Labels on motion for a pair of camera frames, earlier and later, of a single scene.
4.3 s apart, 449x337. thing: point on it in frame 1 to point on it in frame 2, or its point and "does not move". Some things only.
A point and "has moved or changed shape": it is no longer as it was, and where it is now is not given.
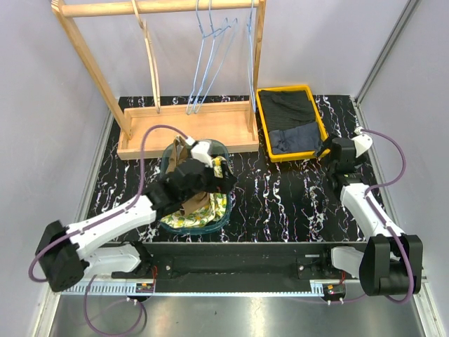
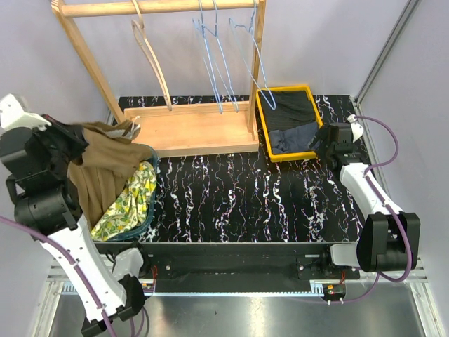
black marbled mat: [279, 201] does not move
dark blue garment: [305, 138] does not move
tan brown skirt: [179, 152] to [105, 164]
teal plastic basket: [200, 230] to [153, 150]
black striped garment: [285, 109] does not move
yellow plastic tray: [287, 157] does not move
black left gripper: [222, 184] to [73, 133]
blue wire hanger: [208, 39] has moved or changed shape
